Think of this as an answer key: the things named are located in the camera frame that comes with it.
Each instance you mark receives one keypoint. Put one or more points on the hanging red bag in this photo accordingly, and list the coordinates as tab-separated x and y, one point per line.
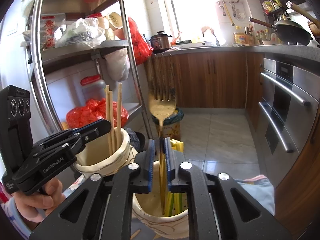
142	50

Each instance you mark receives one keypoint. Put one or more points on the gold fork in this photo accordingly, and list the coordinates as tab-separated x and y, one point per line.
162	104

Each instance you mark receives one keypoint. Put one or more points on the trash bin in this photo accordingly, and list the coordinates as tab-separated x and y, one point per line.
172	125

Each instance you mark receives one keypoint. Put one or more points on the blue cartoon tablecloth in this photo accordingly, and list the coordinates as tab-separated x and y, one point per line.
255	192

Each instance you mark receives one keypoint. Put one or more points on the white ceramic utensil holder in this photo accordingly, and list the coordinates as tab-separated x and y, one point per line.
95	158

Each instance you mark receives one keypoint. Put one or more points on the person's left hand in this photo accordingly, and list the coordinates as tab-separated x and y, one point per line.
36	207

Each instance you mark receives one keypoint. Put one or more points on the stainless steel oven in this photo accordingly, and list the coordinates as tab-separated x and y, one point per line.
288	110

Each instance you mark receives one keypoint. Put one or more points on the metal shelf rack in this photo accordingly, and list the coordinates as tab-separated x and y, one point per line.
58	58

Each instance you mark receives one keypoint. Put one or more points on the black wok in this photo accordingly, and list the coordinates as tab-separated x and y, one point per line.
287	30

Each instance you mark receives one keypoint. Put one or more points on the wooden chopstick one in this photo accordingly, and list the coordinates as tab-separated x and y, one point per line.
109	140

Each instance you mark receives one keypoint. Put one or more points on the yellow tulip plastic spoon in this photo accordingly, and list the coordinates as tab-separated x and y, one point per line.
173	203

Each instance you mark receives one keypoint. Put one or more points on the rice cooker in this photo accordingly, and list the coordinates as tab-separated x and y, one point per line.
160	42

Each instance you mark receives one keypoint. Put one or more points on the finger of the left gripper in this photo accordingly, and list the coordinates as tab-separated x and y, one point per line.
94	130

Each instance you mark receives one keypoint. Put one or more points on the red plastic bag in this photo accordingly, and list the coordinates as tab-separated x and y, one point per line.
93	111

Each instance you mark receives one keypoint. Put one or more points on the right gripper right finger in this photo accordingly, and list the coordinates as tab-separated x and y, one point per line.
173	158

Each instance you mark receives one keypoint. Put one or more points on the wooden chopstick four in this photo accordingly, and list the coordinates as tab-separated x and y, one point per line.
135	234

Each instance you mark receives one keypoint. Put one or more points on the wooden chopstick two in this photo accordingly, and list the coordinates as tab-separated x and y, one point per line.
110	97

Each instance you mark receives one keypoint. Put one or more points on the white hanging bag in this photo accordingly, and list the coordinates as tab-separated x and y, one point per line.
118	65

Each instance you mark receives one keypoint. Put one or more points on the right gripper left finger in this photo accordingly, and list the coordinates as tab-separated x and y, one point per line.
151	164

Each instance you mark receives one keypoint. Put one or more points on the wooden chopstick three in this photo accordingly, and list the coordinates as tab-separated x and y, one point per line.
119	104

